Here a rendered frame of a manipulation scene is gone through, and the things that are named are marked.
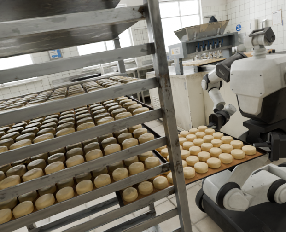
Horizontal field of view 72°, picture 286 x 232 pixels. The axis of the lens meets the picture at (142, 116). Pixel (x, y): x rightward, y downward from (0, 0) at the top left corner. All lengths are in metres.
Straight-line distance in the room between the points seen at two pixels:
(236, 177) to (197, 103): 1.35
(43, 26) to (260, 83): 0.84
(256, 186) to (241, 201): 0.17
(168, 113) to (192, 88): 1.72
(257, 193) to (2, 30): 1.25
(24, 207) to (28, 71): 0.38
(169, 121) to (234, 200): 0.64
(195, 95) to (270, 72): 1.39
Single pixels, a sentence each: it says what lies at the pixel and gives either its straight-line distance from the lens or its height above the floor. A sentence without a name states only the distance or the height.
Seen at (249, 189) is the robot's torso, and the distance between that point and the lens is 1.22.
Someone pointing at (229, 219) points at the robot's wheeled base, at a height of 0.19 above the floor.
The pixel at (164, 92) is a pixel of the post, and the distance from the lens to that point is 0.53.
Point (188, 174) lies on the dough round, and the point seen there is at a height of 0.70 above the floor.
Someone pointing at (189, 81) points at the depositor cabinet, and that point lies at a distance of 2.22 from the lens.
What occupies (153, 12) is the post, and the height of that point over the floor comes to 1.22.
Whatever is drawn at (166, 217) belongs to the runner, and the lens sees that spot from 0.75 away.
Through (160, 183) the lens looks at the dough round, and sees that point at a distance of 0.71.
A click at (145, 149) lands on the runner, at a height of 0.86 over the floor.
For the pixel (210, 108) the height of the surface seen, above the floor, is 0.44.
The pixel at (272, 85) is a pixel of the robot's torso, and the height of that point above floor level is 0.91.
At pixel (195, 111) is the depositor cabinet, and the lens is 2.33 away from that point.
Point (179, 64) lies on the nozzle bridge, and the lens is 2.27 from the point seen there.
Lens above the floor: 1.13
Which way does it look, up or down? 17 degrees down
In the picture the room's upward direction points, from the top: 11 degrees counter-clockwise
